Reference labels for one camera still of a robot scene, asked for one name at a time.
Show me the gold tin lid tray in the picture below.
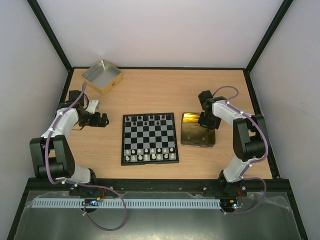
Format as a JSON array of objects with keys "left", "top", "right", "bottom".
[{"left": 180, "top": 112, "right": 216, "bottom": 148}]

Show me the gold square tin box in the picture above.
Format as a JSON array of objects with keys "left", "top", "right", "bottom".
[{"left": 82, "top": 59, "right": 123, "bottom": 95}]

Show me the black magnetic chess board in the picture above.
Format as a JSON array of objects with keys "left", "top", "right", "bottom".
[{"left": 121, "top": 112, "right": 179, "bottom": 166}]

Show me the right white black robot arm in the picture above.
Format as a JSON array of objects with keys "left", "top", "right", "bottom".
[{"left": 198, "top": 90, "right": 269, "bottom": 196}]

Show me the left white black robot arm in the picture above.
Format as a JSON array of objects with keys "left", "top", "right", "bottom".
[{"left": 29, "top": 90, "right": 109, "bottom": 187}]

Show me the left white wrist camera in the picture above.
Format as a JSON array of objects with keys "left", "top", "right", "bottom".
[{"left": 86, "top": 100, "right": 100, "bottom": 114}]

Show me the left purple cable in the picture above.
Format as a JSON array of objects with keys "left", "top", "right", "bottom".
[{"left": 44, "top": 81, "right": 128, "bottom": 231}]

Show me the grey slotted cable duct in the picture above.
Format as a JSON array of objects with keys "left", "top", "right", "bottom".
[{"left": 31, "top": 198, "right": 221, "bottom": 209}]

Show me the black aluminium frame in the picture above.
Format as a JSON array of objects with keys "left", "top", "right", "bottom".
[{"left": 7, "top": 0, "right": 308, "bottom": 240}]

